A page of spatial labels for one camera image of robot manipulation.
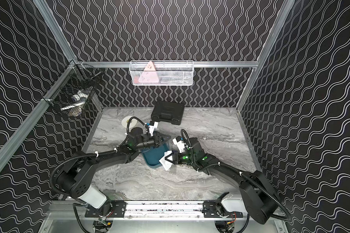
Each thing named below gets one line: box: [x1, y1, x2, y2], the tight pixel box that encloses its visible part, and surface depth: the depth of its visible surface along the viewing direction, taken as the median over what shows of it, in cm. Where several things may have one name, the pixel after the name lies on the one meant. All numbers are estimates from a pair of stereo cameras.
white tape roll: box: [121, 115, 139, 129], surface depth 113 cm
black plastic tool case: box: [150, 100, 185, 126], surface depth 112 cm
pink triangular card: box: [138, 61, 159, 84], surface depth 92 cm
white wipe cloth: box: [158, 150, 174, 171], surface depth 81 cm
